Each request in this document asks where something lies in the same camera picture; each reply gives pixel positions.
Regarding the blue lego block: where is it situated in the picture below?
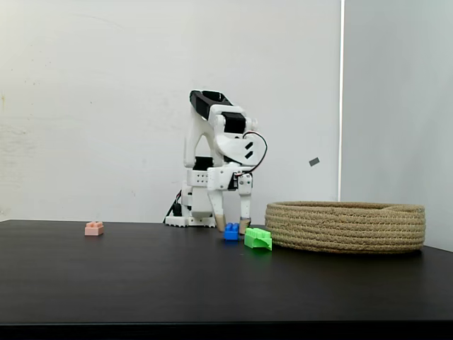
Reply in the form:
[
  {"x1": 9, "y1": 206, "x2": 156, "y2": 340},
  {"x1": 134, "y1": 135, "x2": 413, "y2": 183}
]
[{"x1": 224, "y1": 222, "x2": 241, "y2": 242}]

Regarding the green lego block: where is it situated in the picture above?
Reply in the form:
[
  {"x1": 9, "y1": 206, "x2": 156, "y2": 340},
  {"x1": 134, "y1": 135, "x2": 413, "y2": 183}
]
[{"x1": 243, "y1": 227, "x2": 273, "y2": 251}]

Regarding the pink lego block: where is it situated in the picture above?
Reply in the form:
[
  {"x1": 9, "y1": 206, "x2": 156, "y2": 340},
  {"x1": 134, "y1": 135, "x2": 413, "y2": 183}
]
[{"x1": 84, "y1": 220, "x2": 105, "y2": 237}]

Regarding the white vertical corner trim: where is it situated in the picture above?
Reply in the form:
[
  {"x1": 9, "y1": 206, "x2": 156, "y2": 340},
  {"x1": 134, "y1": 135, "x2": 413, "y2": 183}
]
[{"x1": 339, "y1": 0, "x2": 346, "y2": 203}]

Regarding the black base cable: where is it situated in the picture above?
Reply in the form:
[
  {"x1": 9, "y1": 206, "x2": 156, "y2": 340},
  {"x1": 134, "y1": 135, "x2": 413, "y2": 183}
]
[{"x1": 164, "y1": 191, "x2": 183, "y2": 225}]

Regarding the red black gripper cable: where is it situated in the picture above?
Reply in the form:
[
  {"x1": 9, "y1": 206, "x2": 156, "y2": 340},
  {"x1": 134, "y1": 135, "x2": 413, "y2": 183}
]
[{"x1": 234, "y1": 131, "x2": 269, "y2": 179}]

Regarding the round woven rope basket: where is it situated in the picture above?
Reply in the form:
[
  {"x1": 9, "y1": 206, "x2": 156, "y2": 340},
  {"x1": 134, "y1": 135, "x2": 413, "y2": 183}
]
[{"x1": 264, "y1": 200, "x2": 426, "y2": 254}]

